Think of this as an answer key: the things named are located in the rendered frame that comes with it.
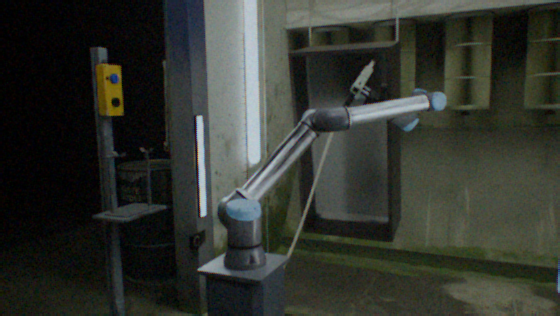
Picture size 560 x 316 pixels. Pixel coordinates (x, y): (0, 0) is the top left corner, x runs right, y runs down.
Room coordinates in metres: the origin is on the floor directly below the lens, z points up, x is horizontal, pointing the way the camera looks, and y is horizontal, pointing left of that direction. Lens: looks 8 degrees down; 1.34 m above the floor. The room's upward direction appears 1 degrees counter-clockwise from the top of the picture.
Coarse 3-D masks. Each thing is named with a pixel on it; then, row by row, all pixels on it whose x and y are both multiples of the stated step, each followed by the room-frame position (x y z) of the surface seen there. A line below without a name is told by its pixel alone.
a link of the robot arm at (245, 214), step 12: (228, 204) 1.89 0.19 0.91; (240, 204) 1.89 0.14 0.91; (252, 204) 1.89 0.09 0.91; (228, 216) 1.86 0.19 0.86; (240, 216) 1.83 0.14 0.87; (252, 216) 1.84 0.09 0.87; (228, 228) 1.86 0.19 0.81; (240, 228) 1.83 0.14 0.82; (252, 228) 1.84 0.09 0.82; (228, 240) 1.87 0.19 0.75; (240, 240) 1.83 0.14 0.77; (252, 240) 1.84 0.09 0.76
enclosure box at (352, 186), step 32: (320, 64) 3.03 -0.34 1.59; (352, 64) 2.94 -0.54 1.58; (384, 64) 2.86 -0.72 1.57; (320, 96) 3.07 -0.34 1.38; (352, 128) 3.03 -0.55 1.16; (384, 128) 2.94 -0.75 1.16; (320, 160) 3.17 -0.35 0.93; (352, 160) 3.07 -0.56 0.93; (384, 160) 2.98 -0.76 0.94; (320, 192) 3.23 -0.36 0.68; (352, 192) 3.12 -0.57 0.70; (384, 192) 3.03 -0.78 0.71; (320, 224) 3.04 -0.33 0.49; (352, 224) 3.00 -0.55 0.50; (384, 224) 2.95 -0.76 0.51
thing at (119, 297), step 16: (96, 48) 2.34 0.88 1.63; (96, 64) 2.34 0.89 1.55; (96, 80) 2.35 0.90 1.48; (96, 96) 2.35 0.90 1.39; (96, 112) 2.35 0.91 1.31; (96, 128) 2.35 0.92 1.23; (112, 144) 2.38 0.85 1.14; (112, 160) 2.37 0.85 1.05; (112, 176) 2.36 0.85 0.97; (112, 224) 2.34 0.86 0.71; (112, 240) 2.33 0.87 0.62; (112, 256) 2.33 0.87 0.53; (112, 272) 2.34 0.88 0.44; (112, 288) 2.34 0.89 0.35; (112, 304) 2.35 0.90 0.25
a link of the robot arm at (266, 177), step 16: (304, 128) 2.13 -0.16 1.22; (288, 144) 2.11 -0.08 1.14; (304, 144) 2.12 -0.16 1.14; (272, 160) 2.10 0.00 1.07; (288, 160) 2.09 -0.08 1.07; (256, 176) 2.08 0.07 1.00; (272, 176) 2.07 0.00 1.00; (240, 192) 2.04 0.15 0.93; (256, 192) 2.05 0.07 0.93; (224, 208) 2.00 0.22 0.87
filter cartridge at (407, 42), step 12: (372, 24) 3.81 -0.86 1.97; (384, 24) 3.68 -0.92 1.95; (408, 24) 3.66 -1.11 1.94; (384, 36) 3.69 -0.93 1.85; (408, 36) 3.66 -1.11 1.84; (408, 48) 3.66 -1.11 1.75; (408, 60) 3.66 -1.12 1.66; (408, 72) 3.67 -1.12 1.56; (408, 84) 3.67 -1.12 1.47; (408, 96) 3.67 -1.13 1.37
